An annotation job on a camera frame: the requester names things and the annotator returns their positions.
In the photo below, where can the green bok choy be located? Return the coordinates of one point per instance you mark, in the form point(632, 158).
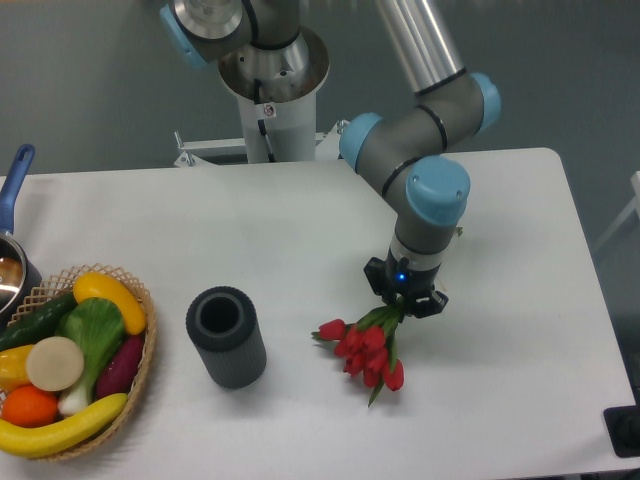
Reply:
point(96, 327)

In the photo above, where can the black device at table edge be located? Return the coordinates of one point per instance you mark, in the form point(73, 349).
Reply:
point(623, 429)

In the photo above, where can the orange fruit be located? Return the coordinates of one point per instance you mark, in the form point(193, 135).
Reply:
point(30, 407)

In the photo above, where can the blue handled saucepan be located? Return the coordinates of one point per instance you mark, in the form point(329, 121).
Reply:
point(18, 275)

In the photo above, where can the dark grey ribbed vase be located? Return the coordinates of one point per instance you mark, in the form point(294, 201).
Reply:
point(222, 324)

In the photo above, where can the yellow banana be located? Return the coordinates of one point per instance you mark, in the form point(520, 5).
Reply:
point(60, 436)

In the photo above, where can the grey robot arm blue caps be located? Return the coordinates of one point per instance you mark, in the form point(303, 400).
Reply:
point(274, 66)

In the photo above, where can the beige round disc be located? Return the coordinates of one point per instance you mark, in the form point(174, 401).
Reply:
point(54, 364)

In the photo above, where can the white furniture piece at right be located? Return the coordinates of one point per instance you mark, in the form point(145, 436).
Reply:
point(625, 221)

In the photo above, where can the green cucumber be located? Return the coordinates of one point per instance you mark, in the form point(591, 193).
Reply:
point(38, 324)

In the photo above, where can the woven wicker basket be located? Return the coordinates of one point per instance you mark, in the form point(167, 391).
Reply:
point(63, 282)

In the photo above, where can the red tulip bouquet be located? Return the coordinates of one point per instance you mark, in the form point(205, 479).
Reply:
point(368, 346)

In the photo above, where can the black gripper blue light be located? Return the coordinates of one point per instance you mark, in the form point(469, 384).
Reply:
point(393, 278)

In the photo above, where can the yellow bell pepper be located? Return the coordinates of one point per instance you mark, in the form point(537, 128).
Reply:
point(13, 367)

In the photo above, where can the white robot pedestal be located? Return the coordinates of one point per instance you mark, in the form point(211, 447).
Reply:
point(271, 133)

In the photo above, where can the purple sweet potato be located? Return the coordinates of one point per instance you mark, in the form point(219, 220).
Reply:
point(119, 374)

